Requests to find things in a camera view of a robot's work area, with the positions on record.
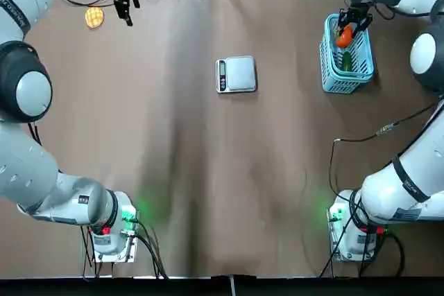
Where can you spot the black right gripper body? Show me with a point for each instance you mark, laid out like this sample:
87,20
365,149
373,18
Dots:
359,10

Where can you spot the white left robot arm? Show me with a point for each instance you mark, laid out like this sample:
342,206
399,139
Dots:
27,171

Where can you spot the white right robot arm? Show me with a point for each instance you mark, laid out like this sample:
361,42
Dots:
388,199

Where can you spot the light blue plastic basket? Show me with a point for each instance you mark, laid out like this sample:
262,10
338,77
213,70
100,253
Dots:
334,82

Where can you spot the silver kitchen scale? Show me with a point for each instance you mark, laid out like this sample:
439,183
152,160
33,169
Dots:
239,72

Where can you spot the round yellow waffle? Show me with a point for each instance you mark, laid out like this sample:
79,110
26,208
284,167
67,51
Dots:
94,18

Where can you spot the green toy cucumber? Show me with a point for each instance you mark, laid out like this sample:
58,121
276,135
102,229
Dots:
347,62

